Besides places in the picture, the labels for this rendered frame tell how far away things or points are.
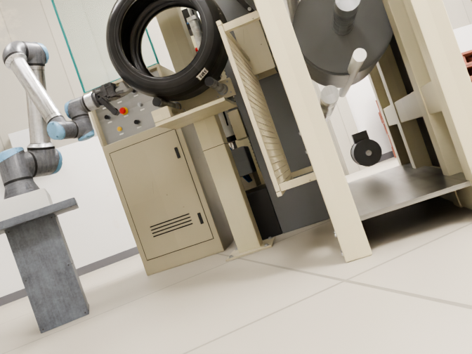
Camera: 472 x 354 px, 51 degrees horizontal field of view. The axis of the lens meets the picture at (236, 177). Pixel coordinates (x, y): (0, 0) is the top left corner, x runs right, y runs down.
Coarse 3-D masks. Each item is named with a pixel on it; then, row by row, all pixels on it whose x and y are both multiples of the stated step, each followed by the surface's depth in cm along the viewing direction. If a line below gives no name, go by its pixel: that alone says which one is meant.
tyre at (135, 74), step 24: (120, 0) 240; (144, 0) 262; (168, 0) 264; (192, 0) 234; (120, 24) 241; (144, 24) 268; (216, 24) 235; (120, 48) 240; (216, 48) 236; (120, 72) 244; (144, 72) 269; (192, 72) 236; (216, 72) 248; (168, 96) 244; (192, 96) 258
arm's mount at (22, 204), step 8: (32, 192) 257; (40, 192) 258; (8, 200) 254; (16, 200) 255; (24, 200) 256; (32, 200) 257; (40, 200) 258; (48, 200) 260; (0, 208) 252; (8, 208) 254; (16, 208) 255; (24, 208) 256; (32, 208) 257; (40, 208) 258; (0, 216) 252; (8, 216) 253
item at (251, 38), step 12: (252, 24) 264; (240, 36) 265; (252, 36) 264; (264, 36) 263; (252, 48) 264; (264, 48) 263; (252, 60) 265; (264, 60) 264; (264, 72) 283; (276, 72) 282
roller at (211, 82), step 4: (204, 80) 239; (208, 80) 239; (212, 80) 239; (208, 84) 239; (212, 84) 239; (216, 84) 246; (220, 84) 255; (216, 88) 253; (220, 88) 258; (224, 88) 266; (220, 92) 267; (224, 92) 271
